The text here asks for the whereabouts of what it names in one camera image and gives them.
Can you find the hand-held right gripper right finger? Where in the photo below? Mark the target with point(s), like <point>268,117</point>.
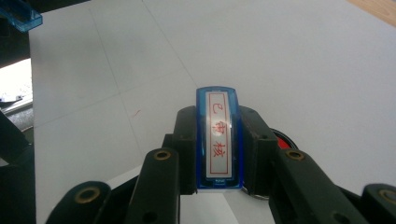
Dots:
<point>257,155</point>

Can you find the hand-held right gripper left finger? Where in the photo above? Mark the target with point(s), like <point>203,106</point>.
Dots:
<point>185,149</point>

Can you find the round red ink pad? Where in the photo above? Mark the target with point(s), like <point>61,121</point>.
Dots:
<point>282,141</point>

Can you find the blue transparent stamp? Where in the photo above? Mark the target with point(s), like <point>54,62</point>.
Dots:
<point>219,137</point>

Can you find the white paper sheet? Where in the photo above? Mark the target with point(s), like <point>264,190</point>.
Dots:
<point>202,208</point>

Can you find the blue transparent stamp cap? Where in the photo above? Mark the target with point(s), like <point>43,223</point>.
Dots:
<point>21,17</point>

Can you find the wooden board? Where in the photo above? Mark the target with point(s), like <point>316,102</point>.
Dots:
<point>378,9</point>

